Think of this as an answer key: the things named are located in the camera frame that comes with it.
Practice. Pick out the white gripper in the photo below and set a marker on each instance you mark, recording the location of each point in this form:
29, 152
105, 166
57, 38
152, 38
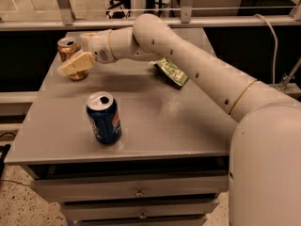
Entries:
99, 47

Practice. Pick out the orange soda can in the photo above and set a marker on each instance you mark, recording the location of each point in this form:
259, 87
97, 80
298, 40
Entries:
66, 48

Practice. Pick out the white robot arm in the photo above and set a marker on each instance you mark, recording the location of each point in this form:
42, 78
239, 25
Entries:
265, 147

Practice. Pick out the blue Pepsi can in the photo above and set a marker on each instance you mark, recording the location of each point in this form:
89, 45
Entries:
102, 110

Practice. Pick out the metal window railing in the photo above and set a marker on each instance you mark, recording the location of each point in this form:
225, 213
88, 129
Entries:
21, 15

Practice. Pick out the green chip bag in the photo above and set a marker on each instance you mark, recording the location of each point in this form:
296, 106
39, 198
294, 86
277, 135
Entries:
173, 74

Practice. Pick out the top grey drawer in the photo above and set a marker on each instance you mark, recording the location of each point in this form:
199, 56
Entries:
129, 186

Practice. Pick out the grey drawer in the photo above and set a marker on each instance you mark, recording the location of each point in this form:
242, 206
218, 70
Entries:
140, 210
129, 186

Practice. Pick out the grey drawer cabinet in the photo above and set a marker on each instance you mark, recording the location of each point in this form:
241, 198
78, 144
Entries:
164, 130

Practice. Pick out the middle grey drawer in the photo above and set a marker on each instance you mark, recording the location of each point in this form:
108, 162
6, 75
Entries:
140, 210

